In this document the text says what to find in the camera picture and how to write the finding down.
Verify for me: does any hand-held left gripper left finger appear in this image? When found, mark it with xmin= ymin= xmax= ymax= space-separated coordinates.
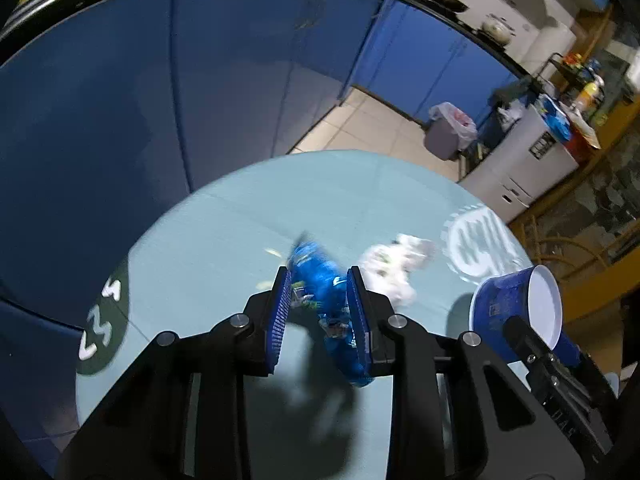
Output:
xmin=55 ymin=266 xmax=293 ymax=480

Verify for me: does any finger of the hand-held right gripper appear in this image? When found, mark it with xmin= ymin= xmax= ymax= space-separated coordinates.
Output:
xmin=502 ymin=316 xmax=556 ymax=376

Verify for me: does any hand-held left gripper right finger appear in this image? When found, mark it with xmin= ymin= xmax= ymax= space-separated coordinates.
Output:
xmin=346 ymin=266 xmax=586 ymax=480

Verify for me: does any blue paper cup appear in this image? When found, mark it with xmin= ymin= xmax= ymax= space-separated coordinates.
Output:
xmin=469 ymin=264 xmax=583 ymax=368

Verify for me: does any blue snack wrapper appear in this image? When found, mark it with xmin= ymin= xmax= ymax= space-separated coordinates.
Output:
xmin=287 ymin=240 xmax=376 ymax=388

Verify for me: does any grey trash can with bag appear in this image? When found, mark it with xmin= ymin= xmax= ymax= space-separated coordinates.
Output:
xmin=424 ymin=102 xmax=478 ymax=161

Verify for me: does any crumpled white tissue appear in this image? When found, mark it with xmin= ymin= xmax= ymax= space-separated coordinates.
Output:
xmin=357 ymin=234 xmax=437 ymax=308

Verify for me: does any white cabinet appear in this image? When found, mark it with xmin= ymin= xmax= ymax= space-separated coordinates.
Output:
xmin=457 ymin=105 xmax=581 ymax=223

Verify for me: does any red basin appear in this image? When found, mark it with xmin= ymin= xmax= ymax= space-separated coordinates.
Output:
xmin=562 ymin=120 xmax=603 ymax=163

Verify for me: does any blue packet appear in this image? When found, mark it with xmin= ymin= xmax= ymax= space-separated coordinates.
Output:
xmin=535 ymin=97 xmax=573 ymax=141

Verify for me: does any dark hanging cloth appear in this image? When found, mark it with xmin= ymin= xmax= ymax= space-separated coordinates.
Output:
xmin=492 ymin=85 xmax=541 ymax=126

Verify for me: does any yellow bottle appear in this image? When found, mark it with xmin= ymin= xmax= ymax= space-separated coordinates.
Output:
xmin=575 ymin=80 xmax=606 ymax=116

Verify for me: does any blue kitchen cabinet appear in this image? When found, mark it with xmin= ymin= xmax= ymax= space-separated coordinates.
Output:
xmin=0 ymin=0 xmax=531 ymax=461

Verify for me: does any white pot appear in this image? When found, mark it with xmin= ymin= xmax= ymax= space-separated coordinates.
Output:
xmin=481 ymin=14 xmax=516 ymax=43

